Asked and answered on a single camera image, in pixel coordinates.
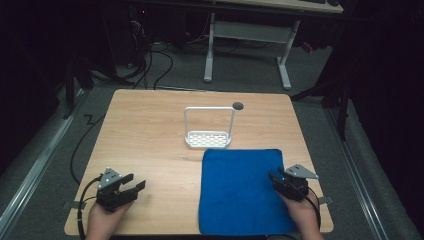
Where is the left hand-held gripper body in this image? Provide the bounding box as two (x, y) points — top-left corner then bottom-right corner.
(95, 167), (138, 213)

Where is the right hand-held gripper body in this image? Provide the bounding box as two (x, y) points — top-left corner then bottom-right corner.
(277, 163), (320, 202)

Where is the blue cloth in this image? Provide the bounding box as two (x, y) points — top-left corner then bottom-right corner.
(198, 148), (298, 236)

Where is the person's left hand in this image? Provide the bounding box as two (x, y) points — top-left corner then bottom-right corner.
(85, 201), (134, 240)

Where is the person's right hand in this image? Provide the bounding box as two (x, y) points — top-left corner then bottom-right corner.
(278, 191), (325, 240)

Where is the white rack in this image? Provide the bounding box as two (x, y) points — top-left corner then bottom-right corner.
(183, 106), (236, 150)

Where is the black stand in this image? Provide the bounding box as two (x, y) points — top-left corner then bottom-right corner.
(61, 54), (98, 120)
(290, 74), (352, 142)

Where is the white-legged desk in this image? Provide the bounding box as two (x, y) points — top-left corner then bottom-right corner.
(203, 0), (345, 92)

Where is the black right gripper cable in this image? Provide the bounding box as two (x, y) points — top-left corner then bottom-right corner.
(301, 185), (323, 232)

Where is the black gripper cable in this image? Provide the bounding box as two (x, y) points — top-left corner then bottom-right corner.
(301, 185), (323, 232)
(76, 175), (103, 240)

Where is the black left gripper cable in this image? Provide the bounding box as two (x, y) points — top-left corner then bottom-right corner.
(76, 175), (103, 240)

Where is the black floor cable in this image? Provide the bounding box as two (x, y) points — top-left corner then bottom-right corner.
(69, 113), (107, 186)

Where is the metal floor rail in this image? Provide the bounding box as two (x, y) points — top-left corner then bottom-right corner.
(0, 89), (86, 236)
(323, 105), (390, 240)

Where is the black cable bundle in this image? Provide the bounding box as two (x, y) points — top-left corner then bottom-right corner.
(126, 18), (175, 91)

